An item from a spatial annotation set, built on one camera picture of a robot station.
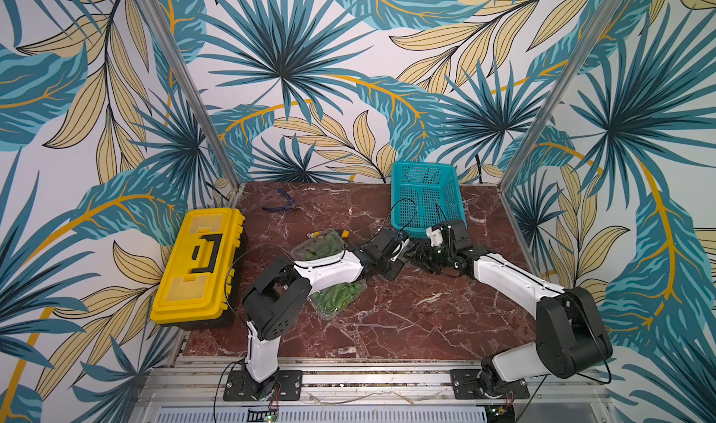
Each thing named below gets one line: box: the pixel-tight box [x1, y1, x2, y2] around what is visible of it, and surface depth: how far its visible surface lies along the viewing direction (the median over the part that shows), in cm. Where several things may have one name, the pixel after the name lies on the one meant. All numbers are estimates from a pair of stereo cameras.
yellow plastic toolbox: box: [150, 207, 246, 331], surface depth 78 cm
